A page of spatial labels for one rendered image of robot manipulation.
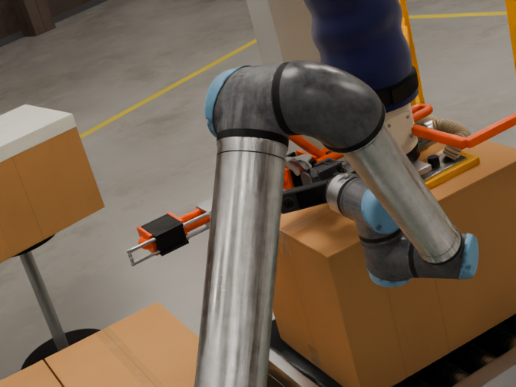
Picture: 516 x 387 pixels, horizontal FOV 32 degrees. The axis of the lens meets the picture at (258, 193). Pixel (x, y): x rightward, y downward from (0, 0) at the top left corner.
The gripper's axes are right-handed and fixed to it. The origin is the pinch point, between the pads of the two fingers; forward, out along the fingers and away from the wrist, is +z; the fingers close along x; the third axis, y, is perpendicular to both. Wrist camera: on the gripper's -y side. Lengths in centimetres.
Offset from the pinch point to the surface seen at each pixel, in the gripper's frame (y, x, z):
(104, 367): -45, -57, 58
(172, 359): -28, -57, 44
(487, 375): 20, -52, -34
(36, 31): 169, -103, 902
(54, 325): -38, -92, 165
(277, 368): -13, -51, 7
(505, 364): 26, -52, -34
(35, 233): -35, -45, 148
